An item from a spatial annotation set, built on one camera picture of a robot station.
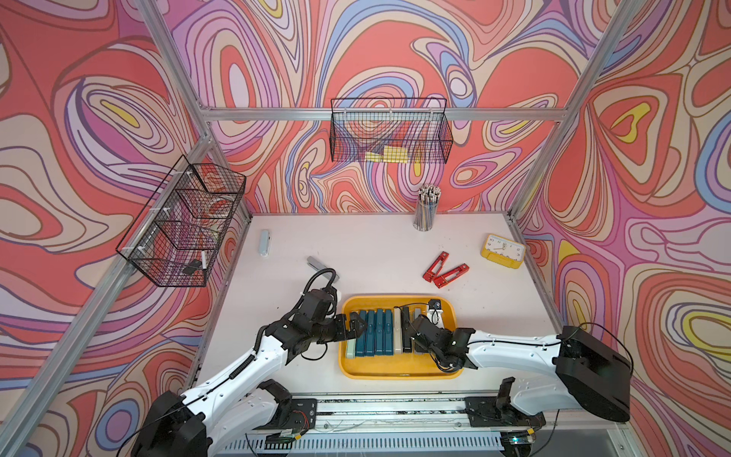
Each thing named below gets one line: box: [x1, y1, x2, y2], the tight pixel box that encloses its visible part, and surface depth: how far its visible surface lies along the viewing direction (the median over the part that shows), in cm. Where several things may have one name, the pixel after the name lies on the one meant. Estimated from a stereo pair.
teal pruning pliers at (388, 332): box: [384, 309, 395, 357], surface depth 86 cm
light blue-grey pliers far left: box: [259, 229, 271, 258], surface depth 110 cm
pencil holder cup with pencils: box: [413, 184, 442, 232], surface depth 107 cm
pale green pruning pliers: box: [346, 337, 356, 359], surface depth 83 cm
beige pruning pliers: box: [393, 306, 403, 355], surface depth 85 cm
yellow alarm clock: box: [480, 233, 527, 270], surface depth 107 cm
